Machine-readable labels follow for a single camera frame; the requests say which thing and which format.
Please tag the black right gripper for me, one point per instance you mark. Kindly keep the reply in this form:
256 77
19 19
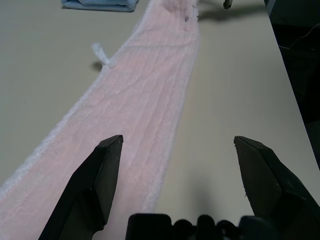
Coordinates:
228 3

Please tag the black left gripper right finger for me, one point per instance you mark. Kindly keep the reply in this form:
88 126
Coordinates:
272 185

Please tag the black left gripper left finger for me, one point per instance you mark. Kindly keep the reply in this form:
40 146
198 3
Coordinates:
87 187

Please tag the pink towel with white trim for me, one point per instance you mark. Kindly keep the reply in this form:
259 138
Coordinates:
140 87

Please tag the folded blue towel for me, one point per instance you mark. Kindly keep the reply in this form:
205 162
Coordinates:
100 4

